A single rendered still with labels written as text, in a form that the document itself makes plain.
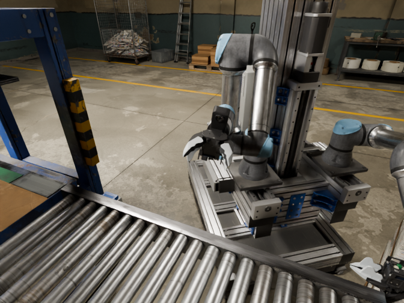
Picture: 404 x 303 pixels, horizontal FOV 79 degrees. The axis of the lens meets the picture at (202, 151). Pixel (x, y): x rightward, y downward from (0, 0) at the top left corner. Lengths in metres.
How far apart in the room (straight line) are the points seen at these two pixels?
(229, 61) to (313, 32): 0.39
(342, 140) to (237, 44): 0.75
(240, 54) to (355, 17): 6.50
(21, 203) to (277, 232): 1.49
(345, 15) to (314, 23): 6.21
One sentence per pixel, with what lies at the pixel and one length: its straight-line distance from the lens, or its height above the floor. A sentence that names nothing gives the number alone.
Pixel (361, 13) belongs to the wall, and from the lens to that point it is 7.46.
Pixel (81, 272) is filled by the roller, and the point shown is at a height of 0.79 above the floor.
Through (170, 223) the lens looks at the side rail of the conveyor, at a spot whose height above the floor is 0.80.
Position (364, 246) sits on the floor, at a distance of 2.32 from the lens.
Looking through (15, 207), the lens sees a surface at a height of 0.80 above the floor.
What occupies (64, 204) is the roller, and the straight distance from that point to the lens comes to 1.29.
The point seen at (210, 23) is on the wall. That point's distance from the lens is 8.01.
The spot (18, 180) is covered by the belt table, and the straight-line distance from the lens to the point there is 1.55.
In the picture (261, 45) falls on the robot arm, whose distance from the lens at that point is 1.03.
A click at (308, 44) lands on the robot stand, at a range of 1.24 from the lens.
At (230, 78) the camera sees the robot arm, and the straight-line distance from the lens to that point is 1.06.
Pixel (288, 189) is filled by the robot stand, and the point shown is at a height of 0.73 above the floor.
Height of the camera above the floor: 1.56
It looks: 31 degrees down
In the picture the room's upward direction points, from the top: straight up
